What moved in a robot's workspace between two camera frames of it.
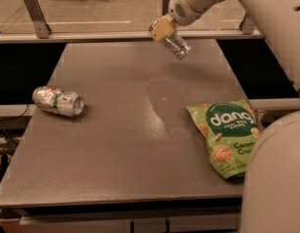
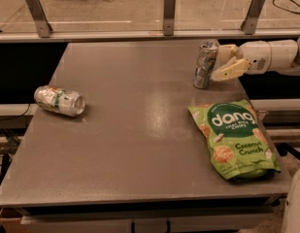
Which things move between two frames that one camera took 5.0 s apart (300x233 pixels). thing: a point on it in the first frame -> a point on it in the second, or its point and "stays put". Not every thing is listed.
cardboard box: [9, 219] stays put
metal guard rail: [37, 36] stays put
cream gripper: [184, 10] -> [256, 56]
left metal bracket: [41, 24] stays put
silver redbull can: [174, 42] -> [205, 62]
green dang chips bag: [231, 128] stays put
